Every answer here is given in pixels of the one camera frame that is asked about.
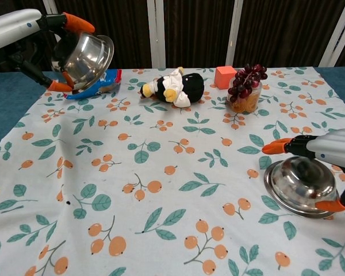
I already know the teal table cover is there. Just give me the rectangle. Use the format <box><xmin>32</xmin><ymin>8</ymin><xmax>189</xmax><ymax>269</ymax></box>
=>
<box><xmin>0</xmin><ymin>66</ymin><xmax>345</xmax><ymax>156</ymax></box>

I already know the clear plastic jar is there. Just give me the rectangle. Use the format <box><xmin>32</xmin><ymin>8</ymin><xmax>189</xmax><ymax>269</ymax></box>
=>
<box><xmin>229</xmin><ymin>83</ymin><xmax>261</xmax><ymax>113</ymax></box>

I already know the metal bowl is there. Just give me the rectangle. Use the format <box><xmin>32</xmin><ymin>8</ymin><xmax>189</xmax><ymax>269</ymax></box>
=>
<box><xmin>263</xmin><ymin>156</ymin><xmax>340</xmax><ymax>219</ymax></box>
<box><xmin>51</xmin><ymin>32</ymin><xmax>115</xmax><ymax>94</ymax></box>

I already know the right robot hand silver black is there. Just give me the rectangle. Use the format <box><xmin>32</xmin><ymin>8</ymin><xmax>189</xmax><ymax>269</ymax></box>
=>
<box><xmin>261</xmin><ymin>128</ymin><xmax>345</xmax><ymax>212</ymax></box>

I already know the white partition post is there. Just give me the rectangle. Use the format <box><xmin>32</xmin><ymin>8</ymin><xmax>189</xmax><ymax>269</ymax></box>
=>
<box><xmin>147</xmin><ymin>0</ymin><xmax>166</xmax><ymax>69</ymax></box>
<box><xmin>319</xmin><ymin>0</ymin><xmax>345</xmax><ymax>67</ymax></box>
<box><xmin>225</xmin><ymin>0</ymin><xmax>242</xmax><ymax>67</ymax></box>
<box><xmin>43</xmin><ymin>0</ymin><xmax>60</xmax><ymax>17</ymax></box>

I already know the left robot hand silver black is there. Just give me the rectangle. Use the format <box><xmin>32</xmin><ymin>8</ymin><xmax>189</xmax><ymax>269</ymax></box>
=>
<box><xmin>0</xmin><ymin>8</ymin><xmax>95</xmax><ymax>93</ymax></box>

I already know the dark red grape bunch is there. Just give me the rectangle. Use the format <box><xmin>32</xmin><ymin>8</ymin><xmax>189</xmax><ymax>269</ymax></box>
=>
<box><xmin>228</xmin><ymin>63</ymin><xmax>268</xmax><ymax>104</ymax></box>

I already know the black white plush doll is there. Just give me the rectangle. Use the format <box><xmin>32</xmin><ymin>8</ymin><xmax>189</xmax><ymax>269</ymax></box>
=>
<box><xmin>140</xmin><ymin>66</ymin><xmax>205</xmax><ymax>109</ymax></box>

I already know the orange cube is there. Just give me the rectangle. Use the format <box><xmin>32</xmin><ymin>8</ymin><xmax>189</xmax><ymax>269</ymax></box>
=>
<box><xmin>214</xmin><ymin>66</ymin><xmax>237</xmax><ymax>89</ymax></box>

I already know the blue snack bag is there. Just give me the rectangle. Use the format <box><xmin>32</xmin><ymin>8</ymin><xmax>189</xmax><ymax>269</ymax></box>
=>
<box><xmin>63</xmin><ymin>68</ymin><xmax>123</xmax><ymax>101</ymax></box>

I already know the floral print tablecloth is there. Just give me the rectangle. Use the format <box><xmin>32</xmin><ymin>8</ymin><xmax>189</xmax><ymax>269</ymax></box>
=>
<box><xmin>0</xmin><ymin>66</ymin><xmax>345</xmax><ymax>276</ymax></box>

